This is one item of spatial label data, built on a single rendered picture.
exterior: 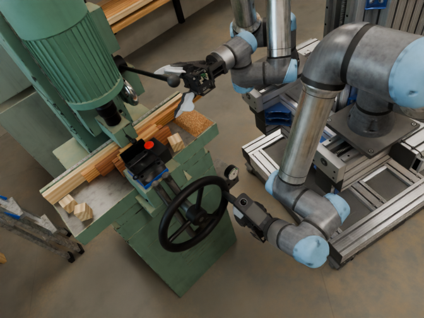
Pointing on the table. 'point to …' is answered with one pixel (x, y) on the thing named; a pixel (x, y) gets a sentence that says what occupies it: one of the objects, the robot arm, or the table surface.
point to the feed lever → (173, 80)
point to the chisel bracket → (118, 130)
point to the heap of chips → (192, 122)
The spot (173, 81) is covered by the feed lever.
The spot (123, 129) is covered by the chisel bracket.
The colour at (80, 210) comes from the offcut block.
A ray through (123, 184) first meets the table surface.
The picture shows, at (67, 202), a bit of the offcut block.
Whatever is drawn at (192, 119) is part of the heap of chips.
